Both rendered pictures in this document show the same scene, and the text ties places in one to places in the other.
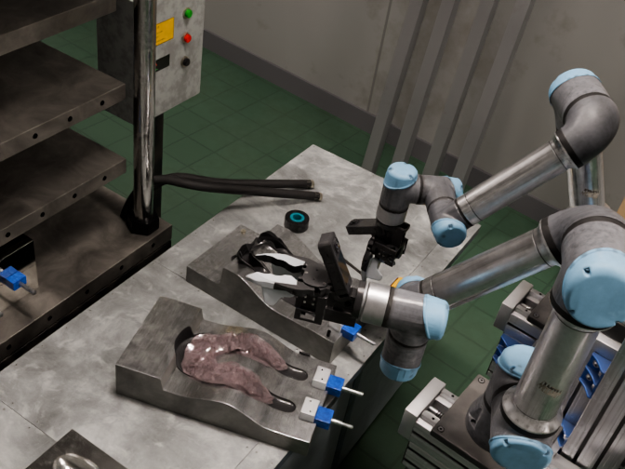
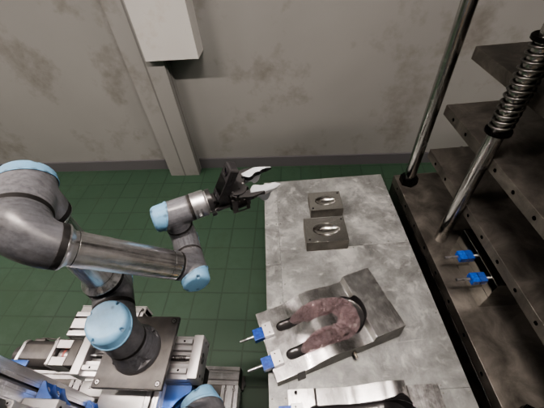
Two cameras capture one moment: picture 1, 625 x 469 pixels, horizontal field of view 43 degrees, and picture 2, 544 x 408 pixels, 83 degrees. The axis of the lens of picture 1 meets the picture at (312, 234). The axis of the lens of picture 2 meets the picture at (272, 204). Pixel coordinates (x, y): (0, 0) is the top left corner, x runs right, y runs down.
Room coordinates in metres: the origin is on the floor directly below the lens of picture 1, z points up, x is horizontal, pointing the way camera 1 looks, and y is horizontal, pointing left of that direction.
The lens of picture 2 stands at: (1.70, -0.20, 2.05)
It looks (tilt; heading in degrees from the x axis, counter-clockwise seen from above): 46 degrees down; 156
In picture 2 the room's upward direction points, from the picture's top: 6 degrees counter-clockwise
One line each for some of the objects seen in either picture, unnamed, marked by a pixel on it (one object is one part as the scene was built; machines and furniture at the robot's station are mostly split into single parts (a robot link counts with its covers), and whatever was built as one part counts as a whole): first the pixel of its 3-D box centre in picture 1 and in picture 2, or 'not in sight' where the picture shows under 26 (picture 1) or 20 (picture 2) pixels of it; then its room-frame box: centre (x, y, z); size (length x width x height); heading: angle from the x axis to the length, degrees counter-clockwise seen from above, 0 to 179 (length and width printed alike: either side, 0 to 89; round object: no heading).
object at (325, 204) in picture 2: not in sight; (325, 204); (0.80, 0.52, 0.83); 0.17 x 0.13 x 0.06; 63
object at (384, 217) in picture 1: (392, 211); not in sight; (1.63, -0.19, 1.23); 0.08 x 0.08 x 0.05
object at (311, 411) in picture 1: (326, 419); (256, 335); (1.25, -0.12, 0.85); 0.13 x 0.05 x 0.05; 80
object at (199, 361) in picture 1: (233, 359); (326, 320); (1.34, 0.14, 0.90); 0.26 x 0.18 x 0.08; 80
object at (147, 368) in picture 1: (230, 371); (326, 322); (1.34, 0.14, 0.85); 0.50 x 0.26 x 0.11; 80
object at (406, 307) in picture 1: (415, 314); (173, 214); (1.05, -0.21, 1.43); 0.11 x 0.08 x 0.09; 84
